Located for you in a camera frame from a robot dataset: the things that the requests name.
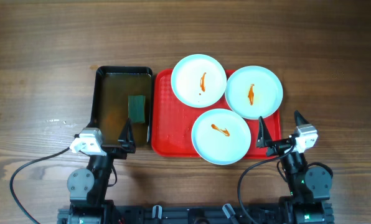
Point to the white plate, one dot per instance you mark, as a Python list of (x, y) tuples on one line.
[(253, 92), (221, 136), (198, 80)]

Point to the red plastic tray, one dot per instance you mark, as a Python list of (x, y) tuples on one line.
[(172, 122)]

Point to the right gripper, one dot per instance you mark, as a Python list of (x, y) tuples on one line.
[(264, 138)]

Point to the white plate front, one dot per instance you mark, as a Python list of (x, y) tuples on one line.
[(221, 136)]

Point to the black water tray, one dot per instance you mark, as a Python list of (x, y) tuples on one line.
[(113, 85)]

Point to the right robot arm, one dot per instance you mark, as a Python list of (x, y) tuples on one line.
[(309, 184)]

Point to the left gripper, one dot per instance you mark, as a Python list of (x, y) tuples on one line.
[(127, 146)]

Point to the green sponge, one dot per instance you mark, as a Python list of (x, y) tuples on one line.
[(136, 107)]

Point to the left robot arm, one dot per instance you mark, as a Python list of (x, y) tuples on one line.
[(88, 186)]

